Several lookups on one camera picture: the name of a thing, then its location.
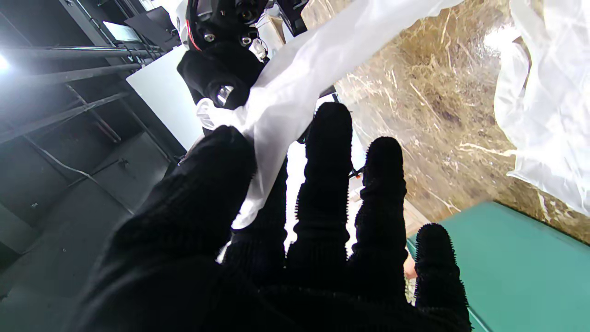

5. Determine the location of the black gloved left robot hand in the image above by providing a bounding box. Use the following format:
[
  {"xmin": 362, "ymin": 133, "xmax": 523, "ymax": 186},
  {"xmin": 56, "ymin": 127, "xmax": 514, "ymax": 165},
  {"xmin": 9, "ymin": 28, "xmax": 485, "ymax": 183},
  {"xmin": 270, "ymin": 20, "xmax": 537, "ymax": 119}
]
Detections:
[{"xmin": 69, "ymin": 102, "xmax": 473, "ymax": 332}]

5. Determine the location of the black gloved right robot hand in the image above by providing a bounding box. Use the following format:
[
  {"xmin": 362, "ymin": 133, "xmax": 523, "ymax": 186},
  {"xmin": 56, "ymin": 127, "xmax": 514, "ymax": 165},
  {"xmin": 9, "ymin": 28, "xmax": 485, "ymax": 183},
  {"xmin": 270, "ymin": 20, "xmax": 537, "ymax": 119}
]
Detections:
[{"xmin": 177, "ymin": 39, "xmax": 268, "ymax": 111}]

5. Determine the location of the translucent white disposable glove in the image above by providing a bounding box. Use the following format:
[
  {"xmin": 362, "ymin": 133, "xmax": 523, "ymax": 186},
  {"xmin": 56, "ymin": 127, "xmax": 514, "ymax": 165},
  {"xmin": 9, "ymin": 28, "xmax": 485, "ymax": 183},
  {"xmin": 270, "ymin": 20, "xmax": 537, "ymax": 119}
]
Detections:
[
  {"xmin": 493, "ymin": 0, "xmax": 590, "ymax": 217},
  {"xmin": 196, "ymin": 0, "xmax": 464, "ymax": 231}
]

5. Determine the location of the teal plastic basket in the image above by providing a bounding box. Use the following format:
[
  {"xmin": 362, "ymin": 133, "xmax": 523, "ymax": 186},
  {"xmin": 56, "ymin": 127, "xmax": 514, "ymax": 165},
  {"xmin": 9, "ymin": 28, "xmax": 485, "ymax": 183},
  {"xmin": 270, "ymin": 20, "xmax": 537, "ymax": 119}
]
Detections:
[{"xmin": 406, "ymin": 201, "xmax": 590, "ymax": 332}]

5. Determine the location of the red black right arm cable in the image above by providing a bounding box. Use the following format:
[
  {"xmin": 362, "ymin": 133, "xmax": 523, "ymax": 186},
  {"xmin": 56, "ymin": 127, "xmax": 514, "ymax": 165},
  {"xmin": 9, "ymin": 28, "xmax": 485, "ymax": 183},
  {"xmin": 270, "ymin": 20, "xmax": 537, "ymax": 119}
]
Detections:
[{"xmin": 186, "ymin": 0, "xmax": 203, "ymax": 51}]

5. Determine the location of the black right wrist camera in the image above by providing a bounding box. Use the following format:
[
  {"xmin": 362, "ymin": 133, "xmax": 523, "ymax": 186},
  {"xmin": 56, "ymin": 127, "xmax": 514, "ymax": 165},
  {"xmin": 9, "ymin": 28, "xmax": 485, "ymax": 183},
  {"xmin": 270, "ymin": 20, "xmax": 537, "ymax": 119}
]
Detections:
[{"xmin": 276, "ymin": 0, "xmax": 309, "ymax": 37}]

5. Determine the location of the dark metal frame rack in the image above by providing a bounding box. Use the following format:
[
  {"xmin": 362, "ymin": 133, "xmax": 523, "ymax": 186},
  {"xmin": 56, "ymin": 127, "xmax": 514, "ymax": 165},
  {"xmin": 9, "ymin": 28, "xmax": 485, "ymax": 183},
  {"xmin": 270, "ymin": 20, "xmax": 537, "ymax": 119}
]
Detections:
[{"xmin": 0, "ymin": 0, "xmax": 185, "ymax": 222}]

